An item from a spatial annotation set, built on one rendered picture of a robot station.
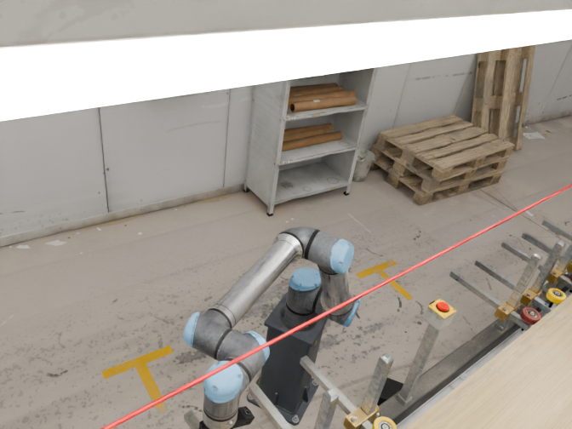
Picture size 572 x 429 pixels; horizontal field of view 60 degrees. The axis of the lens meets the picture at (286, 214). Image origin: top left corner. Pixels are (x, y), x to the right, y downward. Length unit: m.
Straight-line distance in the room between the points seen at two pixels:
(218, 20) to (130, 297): 3.28
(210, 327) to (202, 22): 1.23
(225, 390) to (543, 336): 1.58
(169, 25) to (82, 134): 3.52
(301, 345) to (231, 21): 2.30
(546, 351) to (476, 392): 0.45
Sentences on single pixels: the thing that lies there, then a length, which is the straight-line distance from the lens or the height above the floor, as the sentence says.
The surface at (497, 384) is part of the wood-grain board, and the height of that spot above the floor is 0.90.
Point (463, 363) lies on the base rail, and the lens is 2.43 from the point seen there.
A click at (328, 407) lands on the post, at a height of 1.10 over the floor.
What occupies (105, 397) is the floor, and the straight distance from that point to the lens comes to 2.95.
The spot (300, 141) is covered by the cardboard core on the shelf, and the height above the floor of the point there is 0.58.
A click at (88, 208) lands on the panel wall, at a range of 3.98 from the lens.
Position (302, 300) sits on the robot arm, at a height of 0.79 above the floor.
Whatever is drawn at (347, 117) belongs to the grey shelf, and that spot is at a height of 0.69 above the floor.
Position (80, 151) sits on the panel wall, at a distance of 3.74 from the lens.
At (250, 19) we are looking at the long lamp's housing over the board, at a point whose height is 2.33.
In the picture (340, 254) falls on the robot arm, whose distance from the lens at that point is 1.70.
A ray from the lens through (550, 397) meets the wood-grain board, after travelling 2.21.
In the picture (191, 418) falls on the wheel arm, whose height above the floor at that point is 0.86.
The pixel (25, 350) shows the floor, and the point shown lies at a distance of 3.25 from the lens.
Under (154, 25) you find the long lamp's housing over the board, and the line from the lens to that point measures 0.17.
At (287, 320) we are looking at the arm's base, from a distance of 2.42.
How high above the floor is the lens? 2.37
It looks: 34 degrees down
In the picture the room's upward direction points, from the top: 9 degrees clockwise
